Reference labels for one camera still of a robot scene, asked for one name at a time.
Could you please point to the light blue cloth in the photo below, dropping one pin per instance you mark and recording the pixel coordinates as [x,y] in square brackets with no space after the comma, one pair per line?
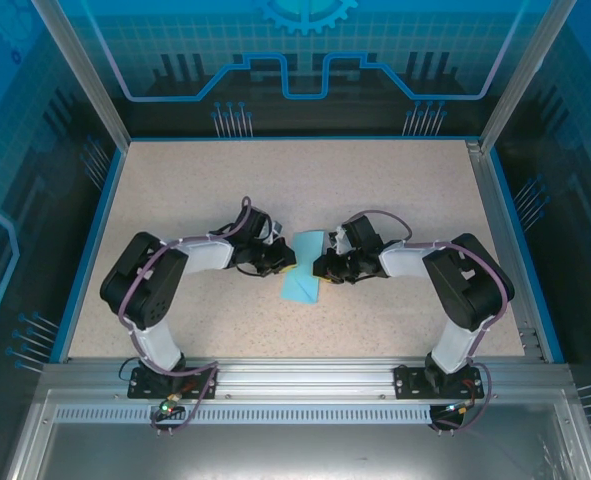
[305,290]

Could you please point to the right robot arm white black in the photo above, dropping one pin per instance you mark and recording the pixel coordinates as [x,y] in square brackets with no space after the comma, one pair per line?
[470,290]

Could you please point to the sheet metal tray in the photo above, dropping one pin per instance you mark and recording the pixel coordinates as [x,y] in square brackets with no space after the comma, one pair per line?
[300,450]

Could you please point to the blue table edge strip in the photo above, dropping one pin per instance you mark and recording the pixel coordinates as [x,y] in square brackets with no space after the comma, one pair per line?
[93,250]
[523,250]

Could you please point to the aluminium mounting rail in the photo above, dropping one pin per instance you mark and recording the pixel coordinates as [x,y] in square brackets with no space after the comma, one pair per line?
[300,377]

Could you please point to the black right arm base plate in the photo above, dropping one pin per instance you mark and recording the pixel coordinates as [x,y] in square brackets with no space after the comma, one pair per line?
[407,385]

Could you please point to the aluminium side rail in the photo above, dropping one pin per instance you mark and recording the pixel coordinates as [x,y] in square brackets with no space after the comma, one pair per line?
[492,200]

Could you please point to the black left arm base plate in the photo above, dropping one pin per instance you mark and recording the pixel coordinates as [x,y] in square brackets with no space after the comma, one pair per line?
[137,390]

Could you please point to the blue printed enclosure panel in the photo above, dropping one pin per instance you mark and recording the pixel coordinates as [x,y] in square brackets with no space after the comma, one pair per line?
[15,200]
[575,200]
[295,30]

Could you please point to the aluminium frame post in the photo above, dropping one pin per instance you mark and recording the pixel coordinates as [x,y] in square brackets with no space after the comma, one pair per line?
[82,75]
[522,75]

